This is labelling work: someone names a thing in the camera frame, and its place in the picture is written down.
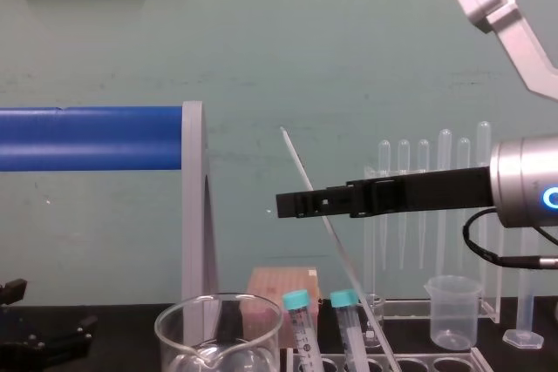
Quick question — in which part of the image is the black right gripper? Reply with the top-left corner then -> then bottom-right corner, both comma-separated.
345,165 -> 496,213

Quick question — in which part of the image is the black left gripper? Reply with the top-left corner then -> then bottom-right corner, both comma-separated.
0,277 -> 99,372

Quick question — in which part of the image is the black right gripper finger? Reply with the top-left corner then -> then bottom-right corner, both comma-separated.
275,175 -> 409,220

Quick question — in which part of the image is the long glass thermometer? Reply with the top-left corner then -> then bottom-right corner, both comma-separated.
279,126 -> 403,372

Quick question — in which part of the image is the teal capped centrifuge tube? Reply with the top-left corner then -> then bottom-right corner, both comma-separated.
282,288 -> 326,372
329,287 -> 372,372

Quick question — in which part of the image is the large glass beaker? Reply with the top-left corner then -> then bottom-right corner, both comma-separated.
153,293 -> 284,372

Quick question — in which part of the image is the clear acrylic pipette rack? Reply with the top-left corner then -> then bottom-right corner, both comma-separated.
363,164 -> 503,326

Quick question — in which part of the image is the translucent plastic beaker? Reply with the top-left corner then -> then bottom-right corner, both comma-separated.
423,274 -> 485,352

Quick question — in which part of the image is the clear test tube rack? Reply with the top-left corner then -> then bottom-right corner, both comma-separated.
285,344 -> 496,372

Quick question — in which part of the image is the clear plastic pipette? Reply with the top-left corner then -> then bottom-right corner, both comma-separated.
378,139 -> 391,274
416,139 -> 431,272
456,137 -> 473,280
436,128 -> 453,280
397,139 -> 412,272

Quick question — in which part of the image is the grey roll stand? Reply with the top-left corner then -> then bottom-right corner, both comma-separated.
180,100 -> 221,338

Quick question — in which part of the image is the blue roll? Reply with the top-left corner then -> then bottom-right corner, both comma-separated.
0,105 -> 184,173

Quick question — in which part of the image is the clear plastic graduated cylinder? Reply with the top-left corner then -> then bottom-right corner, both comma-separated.
501,225 -> 546,350

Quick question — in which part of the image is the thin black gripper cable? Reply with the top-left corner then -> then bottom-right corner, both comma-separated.
462,207 -> 558,269

